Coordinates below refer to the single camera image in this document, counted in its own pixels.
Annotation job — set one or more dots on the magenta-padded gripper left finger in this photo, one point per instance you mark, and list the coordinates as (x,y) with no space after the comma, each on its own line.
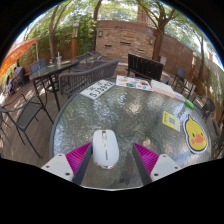
(68,163)

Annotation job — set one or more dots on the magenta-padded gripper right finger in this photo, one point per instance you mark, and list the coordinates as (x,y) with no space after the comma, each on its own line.
(156,165)

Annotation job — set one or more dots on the white computer mouse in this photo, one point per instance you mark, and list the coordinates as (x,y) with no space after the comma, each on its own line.
(105,150)

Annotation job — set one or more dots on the yellow duck mouse pad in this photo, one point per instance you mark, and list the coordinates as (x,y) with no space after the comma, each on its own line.
(196,135)

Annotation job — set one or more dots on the yellow square card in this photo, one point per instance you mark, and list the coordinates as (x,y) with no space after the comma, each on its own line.
(171,121)

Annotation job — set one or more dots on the metal mesh chair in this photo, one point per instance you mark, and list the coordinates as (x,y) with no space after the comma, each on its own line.
(28,113)
(208,105)
(220,140)

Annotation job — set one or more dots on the green packet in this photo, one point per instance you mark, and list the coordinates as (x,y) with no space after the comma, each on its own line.
(189,104)

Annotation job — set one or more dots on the white open book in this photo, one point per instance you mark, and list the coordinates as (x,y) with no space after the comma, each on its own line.
(165,88)

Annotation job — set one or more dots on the dark wicker armchair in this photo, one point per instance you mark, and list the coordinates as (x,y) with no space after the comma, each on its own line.
(87,58)
(86,78)

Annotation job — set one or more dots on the dark slatted patio chair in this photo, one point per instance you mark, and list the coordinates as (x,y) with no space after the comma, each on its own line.
(182,75)

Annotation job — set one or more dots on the dark round side table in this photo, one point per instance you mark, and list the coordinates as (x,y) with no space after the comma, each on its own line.
(50,70)

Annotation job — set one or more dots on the black slatted chair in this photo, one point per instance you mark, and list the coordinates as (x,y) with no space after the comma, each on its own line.
(145,67)

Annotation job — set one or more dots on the blue patio chair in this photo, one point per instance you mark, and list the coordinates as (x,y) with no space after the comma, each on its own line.
(37,65)
(18,75)

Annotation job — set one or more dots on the clear drink cup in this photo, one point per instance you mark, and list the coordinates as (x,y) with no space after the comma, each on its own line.
(59,60)

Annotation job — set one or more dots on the brown tree trunk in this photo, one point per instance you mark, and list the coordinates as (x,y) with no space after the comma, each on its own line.
(96,20)
(51,36)
(158,43)
(201,60)

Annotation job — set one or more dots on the orange patio umbrella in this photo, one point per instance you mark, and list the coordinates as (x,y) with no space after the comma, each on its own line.
(15,55)

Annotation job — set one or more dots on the grey wall utility box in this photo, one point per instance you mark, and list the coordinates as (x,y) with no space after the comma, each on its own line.
(163,60)

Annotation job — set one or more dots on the wooden lamp post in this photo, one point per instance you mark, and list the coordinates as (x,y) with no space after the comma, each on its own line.
(193,66)
(75,43)

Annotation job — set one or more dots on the black wall lamp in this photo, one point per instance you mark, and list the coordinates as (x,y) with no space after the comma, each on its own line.
(151,40)
(100,33)

